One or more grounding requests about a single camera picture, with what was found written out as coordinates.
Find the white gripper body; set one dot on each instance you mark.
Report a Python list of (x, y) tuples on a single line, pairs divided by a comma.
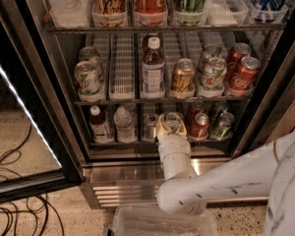
[(173, 145)]

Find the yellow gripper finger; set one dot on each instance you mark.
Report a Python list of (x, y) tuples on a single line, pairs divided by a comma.
[(182, 131), (161, 128)]

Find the silver redbull can front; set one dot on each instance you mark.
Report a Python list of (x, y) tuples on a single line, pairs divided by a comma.
[(173, 121)]

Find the silver redbull can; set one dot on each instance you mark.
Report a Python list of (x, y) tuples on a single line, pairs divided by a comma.
[(173, 121), (151, 126)]

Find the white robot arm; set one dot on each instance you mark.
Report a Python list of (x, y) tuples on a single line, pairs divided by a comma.
[(268, 171)]

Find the silver redbull can rear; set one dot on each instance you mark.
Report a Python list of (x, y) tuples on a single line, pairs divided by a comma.
[(151, 126)]

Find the red coke can bottom front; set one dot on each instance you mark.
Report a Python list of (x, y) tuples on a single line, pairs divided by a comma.
[(198, 130)]

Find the red coke can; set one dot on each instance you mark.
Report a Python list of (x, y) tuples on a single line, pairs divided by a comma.
[(198, 130), (193, 109), (244, 73), (236, 53)]

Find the red coke can bottom rear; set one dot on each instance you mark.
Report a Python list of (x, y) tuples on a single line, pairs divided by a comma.
[(193, 109)]

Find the clear water bottle bottom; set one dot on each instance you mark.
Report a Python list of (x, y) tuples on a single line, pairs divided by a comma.
[(126, 132)]

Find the clear water bottle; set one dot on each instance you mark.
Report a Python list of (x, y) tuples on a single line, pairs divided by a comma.
[(70, 14), (126, 132)]

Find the green can bottom front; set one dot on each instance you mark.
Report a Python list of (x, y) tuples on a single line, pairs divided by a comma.
[(223, 125)]

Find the green can bottom rear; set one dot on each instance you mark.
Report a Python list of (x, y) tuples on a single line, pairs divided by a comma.
[(216, 109)]

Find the gold can middle shelf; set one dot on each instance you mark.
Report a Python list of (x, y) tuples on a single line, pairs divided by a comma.
[(183, 76)]

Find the brown tea bottle bottom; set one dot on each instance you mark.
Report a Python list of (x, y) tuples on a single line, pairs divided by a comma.
[(102, 132)]

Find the brown tea bottle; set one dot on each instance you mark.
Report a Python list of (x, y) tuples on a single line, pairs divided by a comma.
[(102, 132), (153, 67)]

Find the white green can front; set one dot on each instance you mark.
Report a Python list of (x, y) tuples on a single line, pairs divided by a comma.
[(213, 73)]

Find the white green can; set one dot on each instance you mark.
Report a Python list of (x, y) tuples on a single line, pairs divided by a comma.
[(209, 51), (213, 73)]

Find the red coke can middle front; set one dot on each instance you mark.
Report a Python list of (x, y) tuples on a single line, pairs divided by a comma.
[(244, 73)]

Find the green 7up can front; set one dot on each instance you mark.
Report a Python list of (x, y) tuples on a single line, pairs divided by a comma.
[(87, 78)]

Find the green 7up can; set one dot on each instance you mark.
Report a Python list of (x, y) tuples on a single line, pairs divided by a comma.
[(90, 53), (87, 78)]

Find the white green can rear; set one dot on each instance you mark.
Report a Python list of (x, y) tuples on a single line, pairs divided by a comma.
[(209, 51)]

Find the red coke can middle rear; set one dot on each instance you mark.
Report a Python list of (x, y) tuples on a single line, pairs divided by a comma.
[(236, 53)]

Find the stainless steel fridge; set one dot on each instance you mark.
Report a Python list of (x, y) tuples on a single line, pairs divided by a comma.
[(123, 173)]

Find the closed right fridge door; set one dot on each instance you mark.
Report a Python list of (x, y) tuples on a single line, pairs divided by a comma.
[(278, 117)]

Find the green 7up can rear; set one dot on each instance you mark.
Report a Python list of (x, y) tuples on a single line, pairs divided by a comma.
[(90, 53)]

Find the open glass fridge door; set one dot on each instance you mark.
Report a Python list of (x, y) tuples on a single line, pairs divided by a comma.
[(36, 140)]

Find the brown tea bottle middle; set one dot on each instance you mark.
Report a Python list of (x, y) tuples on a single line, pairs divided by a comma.
[(153, 67)]

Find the clear plastic bin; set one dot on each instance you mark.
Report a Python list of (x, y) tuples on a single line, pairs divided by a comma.
[(139, 220)]

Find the clear water bottle top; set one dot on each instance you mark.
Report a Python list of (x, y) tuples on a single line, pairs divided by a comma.
[(70, 14)]

